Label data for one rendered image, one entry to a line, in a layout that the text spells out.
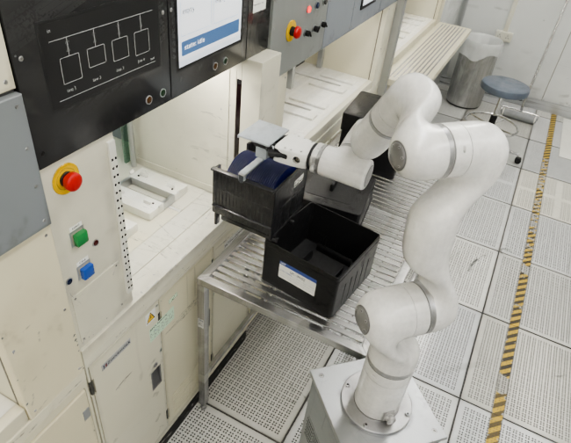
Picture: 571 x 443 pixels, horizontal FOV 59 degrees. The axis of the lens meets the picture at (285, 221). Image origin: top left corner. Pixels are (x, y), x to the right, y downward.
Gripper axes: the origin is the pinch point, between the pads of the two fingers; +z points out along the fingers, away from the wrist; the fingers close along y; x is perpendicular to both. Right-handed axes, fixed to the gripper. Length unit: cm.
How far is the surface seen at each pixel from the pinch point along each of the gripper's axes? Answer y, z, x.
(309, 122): 89, 24, -37
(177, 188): 6, 37, -35
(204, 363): -14, 10, -93
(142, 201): -7, 41, -35
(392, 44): 175, 16, -19
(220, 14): -0.8, 15.2, 30.8
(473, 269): 144, -71, -124
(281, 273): -4.6, -12.4, -41.8
